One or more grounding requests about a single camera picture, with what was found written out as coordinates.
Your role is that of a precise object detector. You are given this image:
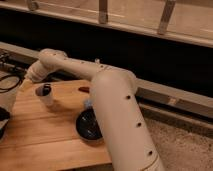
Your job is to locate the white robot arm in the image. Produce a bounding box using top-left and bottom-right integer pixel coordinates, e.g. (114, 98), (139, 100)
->
(26, 49), (166, 171)

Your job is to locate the white ceramic cup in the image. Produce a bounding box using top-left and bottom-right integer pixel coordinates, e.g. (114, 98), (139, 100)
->
(35, 83), (54, 106)

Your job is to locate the small brown object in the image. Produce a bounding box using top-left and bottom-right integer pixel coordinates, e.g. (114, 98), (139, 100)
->
(78, 87), (90, 93)

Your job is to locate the black bowl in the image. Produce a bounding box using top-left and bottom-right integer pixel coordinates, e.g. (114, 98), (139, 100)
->
(76, 108), (102, 140)

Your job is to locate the dark object at left edge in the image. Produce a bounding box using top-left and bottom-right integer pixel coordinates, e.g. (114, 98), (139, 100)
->
(0, 107), (10, 139)

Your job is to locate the black cable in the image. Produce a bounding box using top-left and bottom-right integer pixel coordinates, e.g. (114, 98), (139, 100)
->
(0, 73), (23, 94)

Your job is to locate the metal rail ledge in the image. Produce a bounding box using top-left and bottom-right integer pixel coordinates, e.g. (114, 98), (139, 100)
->
(0, 42), (213, 118)

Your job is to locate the metal bracket right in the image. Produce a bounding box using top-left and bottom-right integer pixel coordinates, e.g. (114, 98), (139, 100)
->
(157, 0), (176, 35)

